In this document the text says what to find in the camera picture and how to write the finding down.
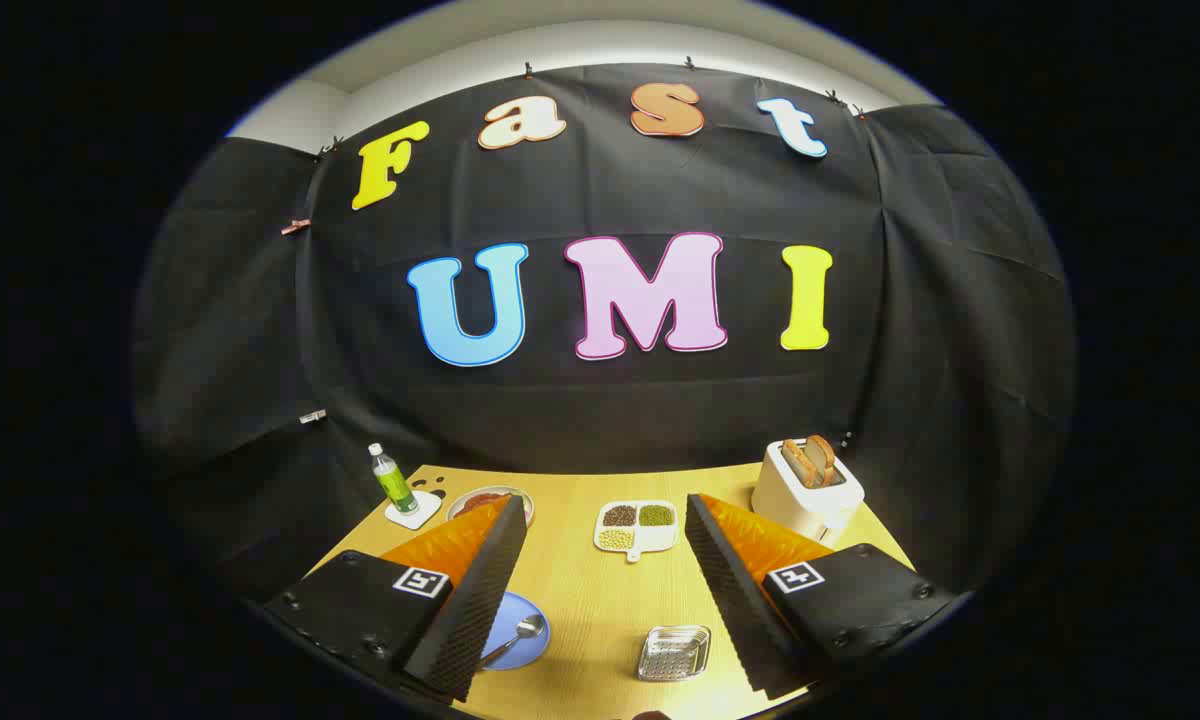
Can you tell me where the blue round plate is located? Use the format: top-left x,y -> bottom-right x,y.
480,590 -> 552,671

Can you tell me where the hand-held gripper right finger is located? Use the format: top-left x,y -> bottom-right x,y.
685,491 -> 959,701

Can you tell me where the white divided dish with beans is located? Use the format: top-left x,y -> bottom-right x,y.
593,500 -> 679,563

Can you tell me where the white plate with meat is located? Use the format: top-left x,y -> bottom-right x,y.
446,486 -> 536,529

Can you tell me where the white square coaster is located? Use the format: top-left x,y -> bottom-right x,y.
384,490 -> 443,531

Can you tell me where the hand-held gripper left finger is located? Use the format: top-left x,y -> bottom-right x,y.
263,493 -> 529,703

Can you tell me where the metal wire basket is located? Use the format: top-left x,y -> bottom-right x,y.
637,625 -> 713,683

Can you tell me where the white toaster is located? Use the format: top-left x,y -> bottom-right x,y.
750,440 -> 866,546

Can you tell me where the green drink bottle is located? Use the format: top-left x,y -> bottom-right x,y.
368,443 -> 421,516

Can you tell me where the metal spoon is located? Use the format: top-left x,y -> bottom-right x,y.
480,615 -> 546,669

